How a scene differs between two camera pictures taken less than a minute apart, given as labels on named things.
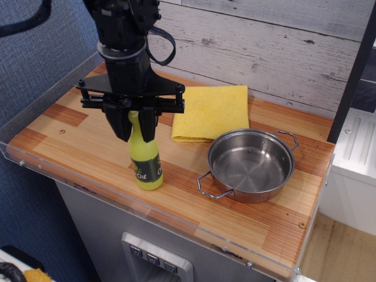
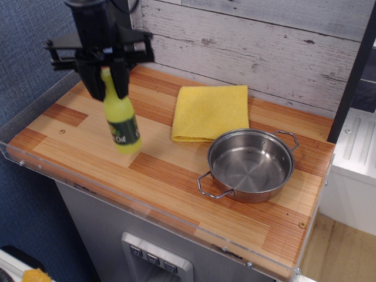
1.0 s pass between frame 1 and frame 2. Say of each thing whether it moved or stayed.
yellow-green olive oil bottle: moved
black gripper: moved
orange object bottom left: stayed
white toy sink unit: stayed
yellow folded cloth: stayed
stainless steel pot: stayed
